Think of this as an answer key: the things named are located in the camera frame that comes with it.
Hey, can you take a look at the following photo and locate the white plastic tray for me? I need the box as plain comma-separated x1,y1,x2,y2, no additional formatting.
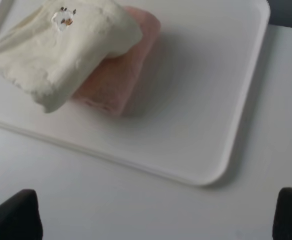
0,0,270,186

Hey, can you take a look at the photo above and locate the cream white towel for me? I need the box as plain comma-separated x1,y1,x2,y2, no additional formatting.
0,0,142,113

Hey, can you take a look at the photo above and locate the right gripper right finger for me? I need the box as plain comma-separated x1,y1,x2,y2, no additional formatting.
272,187,292,240

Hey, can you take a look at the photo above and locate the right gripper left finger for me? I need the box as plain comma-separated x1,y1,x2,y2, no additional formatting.
0,189,43,240

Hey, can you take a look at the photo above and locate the pink towel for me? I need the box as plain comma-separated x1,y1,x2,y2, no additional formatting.
73,6,161,116

